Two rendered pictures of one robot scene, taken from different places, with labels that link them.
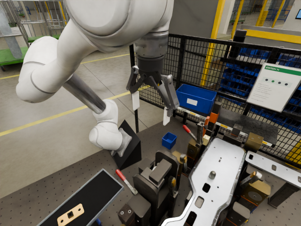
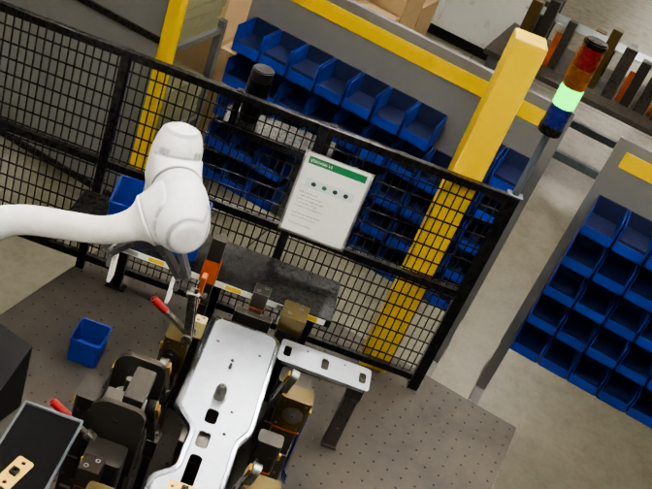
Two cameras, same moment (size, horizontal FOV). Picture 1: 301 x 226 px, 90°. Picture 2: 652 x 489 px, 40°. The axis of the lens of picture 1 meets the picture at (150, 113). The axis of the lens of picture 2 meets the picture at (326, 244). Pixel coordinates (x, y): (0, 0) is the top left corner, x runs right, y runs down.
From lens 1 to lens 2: 1.56 m
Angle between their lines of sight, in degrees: 34
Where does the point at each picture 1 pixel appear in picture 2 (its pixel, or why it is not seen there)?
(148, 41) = not seen: hidden behind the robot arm
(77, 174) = not seen: outside the picture
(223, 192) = (242, 417)
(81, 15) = (178, 245)
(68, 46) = (118, 239)
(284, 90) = (343, 208)
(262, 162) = (307, 359)
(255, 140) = (296, 315)
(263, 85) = (308, 194)
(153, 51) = not seen: hidden behind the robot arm
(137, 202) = (102, 449)
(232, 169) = (254, 378)
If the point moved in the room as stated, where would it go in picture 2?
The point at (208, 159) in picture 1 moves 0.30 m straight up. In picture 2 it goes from (208, 366) to (236, 286)
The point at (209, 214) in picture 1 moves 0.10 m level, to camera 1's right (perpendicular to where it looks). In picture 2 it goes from (222, 453) to (256, 446)
